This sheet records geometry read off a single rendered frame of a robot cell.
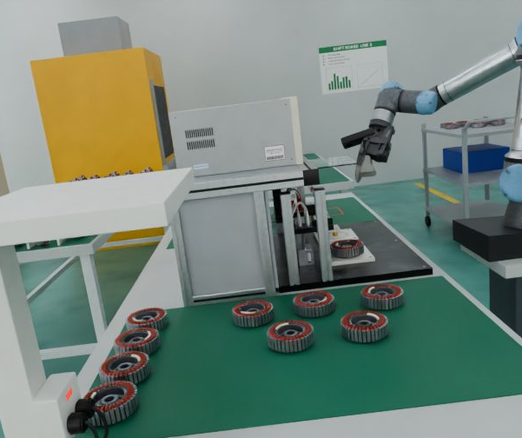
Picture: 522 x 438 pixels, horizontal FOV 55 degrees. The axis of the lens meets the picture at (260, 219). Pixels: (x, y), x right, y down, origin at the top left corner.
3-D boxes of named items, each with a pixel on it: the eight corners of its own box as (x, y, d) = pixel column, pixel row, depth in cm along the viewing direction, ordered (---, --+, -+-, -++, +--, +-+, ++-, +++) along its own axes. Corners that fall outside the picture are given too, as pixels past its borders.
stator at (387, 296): (408, 296, 139) (407, 283, 138) (397, 313, 129) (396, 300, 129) (369, 293, 144) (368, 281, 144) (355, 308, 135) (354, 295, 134)
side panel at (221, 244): (275, 292, 154) (263, 189, 147) (276, 295, 151) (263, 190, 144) (185, 303, 154) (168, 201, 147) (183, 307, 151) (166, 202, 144)
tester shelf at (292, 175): (296, 158, 210) (295, 147, 209) (320, 184, 144) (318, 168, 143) (191, 171, 210) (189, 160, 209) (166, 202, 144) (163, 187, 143)
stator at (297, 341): (324, 341, 120) (323, 326, 119) (289, 359, 113) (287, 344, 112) (293, 328, 128) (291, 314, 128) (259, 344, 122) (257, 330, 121)
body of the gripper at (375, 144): (381, 155, 162) (393, 122, 164) (356, 151, 166) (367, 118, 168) (386, 165, 168) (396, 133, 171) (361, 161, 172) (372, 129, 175)
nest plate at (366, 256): (364, 248, 179) (364, 244, 179) (374, 261, 165) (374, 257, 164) (322, 253, 179) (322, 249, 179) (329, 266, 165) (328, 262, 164)
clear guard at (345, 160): (361, 168, 205) (360, 153, 204) (377, 176, 182) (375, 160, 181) (282, 177, 205) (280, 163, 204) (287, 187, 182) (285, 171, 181)
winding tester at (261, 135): (291, 150, 198) (286, 97, 194) (303, 163, 156) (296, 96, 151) (193, 162, 198) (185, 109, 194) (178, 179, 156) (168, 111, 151)
